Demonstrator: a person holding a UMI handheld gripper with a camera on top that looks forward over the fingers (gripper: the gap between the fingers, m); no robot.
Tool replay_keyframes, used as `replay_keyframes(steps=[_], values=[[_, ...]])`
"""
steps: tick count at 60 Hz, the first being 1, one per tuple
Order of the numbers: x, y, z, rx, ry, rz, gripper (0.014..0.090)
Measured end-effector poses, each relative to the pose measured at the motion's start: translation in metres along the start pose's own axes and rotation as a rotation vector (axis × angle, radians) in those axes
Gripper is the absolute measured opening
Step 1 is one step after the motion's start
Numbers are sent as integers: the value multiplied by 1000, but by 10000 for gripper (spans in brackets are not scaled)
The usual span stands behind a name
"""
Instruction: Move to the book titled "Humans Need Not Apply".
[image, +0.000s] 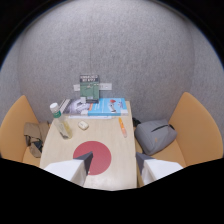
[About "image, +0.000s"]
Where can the white wall socket plate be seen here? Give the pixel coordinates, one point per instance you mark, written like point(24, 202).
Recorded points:
point(105, 86)

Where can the clear plastic bottle white cap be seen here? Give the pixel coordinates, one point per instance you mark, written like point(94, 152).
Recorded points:
point(62, 124)

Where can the small cream oval case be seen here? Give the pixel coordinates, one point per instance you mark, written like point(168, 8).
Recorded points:
point(83, 125)

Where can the grey black book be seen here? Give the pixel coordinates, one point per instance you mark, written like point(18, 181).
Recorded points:
point(76, 106)

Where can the red round mat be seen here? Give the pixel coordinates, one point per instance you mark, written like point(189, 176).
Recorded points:
point(96, 159)

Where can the white flat book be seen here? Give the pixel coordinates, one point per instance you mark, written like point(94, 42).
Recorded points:
point(90, 117)

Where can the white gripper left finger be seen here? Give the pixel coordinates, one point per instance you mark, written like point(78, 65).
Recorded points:
point(74, 168)

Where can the orange bench seat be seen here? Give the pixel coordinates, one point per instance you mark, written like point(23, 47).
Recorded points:
point(191, 131)
point(16, 133)

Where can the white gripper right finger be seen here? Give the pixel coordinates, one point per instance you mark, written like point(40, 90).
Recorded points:
point(156, 168)

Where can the orange pen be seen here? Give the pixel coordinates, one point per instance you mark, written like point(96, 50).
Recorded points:
point(122, 127)

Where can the grey backpack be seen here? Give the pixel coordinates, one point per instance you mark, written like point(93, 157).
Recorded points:
point(155, 135)

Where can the blue book with red print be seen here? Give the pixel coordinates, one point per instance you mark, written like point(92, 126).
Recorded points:
point(108, 106)

